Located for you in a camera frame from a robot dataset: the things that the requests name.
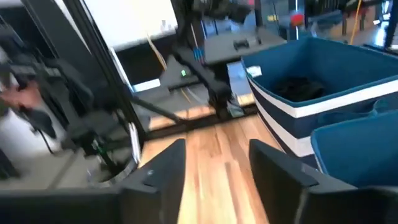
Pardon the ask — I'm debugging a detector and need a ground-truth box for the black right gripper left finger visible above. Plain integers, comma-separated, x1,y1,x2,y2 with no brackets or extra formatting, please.
119,139,187,224

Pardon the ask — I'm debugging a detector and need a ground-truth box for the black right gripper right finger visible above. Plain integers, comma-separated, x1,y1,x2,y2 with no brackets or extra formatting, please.
249,139,318,224

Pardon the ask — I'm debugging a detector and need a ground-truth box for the black garment with white tag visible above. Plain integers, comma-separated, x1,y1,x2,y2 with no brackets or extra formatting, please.
273,76,327,103

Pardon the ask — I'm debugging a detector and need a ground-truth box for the navy white striped fabric bin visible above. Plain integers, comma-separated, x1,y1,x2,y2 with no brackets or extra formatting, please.
310,110,398,189
241,36,398,158

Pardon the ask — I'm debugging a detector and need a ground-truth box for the grey table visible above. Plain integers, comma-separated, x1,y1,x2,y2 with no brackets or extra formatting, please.
203,29,285,65

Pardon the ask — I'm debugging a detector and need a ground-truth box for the red button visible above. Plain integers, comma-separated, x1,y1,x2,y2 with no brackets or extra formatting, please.
290,12,305,27

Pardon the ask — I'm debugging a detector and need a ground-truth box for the white board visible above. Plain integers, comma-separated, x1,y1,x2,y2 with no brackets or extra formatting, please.
82,0,178,52

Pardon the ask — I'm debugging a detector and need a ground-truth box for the person's hand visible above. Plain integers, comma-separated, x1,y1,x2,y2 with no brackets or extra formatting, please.
0,81,43,110

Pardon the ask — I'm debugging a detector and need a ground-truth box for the black frame post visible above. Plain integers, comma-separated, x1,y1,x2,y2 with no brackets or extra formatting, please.
21,0,147,147

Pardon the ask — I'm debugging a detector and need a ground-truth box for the yellow cable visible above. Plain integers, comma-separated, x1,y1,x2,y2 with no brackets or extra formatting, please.
349,0,363,45

